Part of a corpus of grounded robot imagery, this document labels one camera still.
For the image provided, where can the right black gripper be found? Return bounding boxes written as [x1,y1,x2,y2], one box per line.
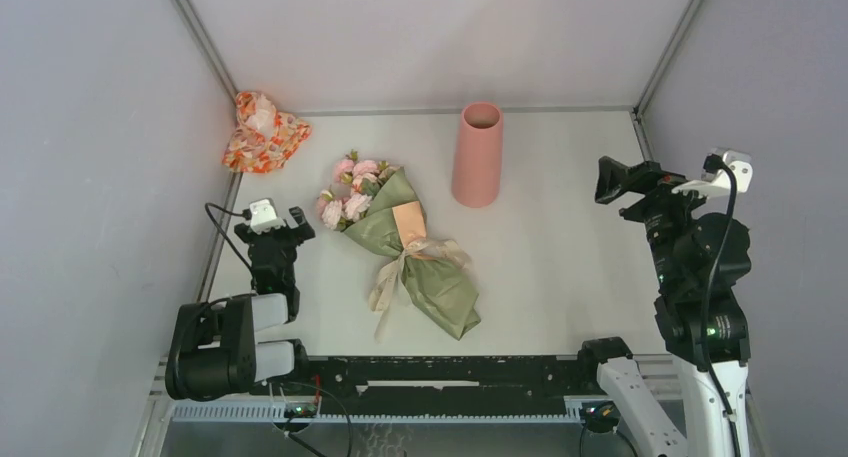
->
[592,154,723,287]

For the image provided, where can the green pink flower bouquet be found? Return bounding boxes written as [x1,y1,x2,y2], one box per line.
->
[317,150,481,341]

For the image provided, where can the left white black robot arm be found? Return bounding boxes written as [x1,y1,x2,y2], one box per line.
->
[165,199,315,402]

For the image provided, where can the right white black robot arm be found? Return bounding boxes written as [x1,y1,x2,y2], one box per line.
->
[577,150,753,456]

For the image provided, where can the pink cylindrical vase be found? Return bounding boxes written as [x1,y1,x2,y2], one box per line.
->
[451,102,504,208]

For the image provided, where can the orange floral crumpled cloth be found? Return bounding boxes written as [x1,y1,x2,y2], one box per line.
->
[222,91,313,174]

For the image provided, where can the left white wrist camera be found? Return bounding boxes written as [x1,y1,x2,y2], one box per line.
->
[248,198,286,234]

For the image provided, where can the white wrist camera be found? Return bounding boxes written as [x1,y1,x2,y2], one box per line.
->
[248,198,286,234]
[671,149,753,199]

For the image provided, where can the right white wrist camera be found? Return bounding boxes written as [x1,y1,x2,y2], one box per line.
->
[671,149,753,199]

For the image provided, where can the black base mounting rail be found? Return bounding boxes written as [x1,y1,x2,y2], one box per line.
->
[268,355,605,417]

